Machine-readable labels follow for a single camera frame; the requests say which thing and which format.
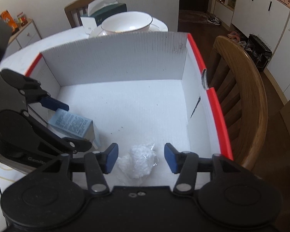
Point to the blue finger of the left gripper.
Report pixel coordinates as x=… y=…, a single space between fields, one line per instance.
x=53 y=104

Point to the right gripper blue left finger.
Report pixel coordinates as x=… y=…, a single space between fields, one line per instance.
x=102 y=161

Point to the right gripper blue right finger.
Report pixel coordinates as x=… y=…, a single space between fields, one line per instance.
x=176 y=159

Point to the small light blue carton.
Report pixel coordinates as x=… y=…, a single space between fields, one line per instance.
x=75 y=126

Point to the clear plastic wrap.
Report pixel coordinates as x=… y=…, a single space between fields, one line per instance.
x=138 y=163

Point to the red cardboard box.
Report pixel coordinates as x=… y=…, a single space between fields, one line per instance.
x=138 y=88

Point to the white side cabinet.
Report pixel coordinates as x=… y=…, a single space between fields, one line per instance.
x=27 y=35

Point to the red lidded jar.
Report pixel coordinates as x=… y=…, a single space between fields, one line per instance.
x=22 y=19

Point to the orange snack bag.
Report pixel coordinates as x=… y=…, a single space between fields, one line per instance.
x=7 y=18

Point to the light wooden chair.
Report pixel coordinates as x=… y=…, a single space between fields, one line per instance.
x=242 y=97

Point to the dark wooden chair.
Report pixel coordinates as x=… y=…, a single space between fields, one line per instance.
x=75 y=10

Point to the green white tissue box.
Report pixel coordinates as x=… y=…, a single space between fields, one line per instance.
x=99 y=10

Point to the white bowl gold rim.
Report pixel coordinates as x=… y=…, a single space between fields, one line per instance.
x=124 y=22

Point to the stacked white plates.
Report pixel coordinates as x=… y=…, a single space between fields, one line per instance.
x=156 y=26

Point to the black floor heater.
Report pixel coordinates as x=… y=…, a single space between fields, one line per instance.
x=258 y=51

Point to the white wall cabinets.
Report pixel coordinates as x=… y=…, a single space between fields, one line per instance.
x=270 y=21

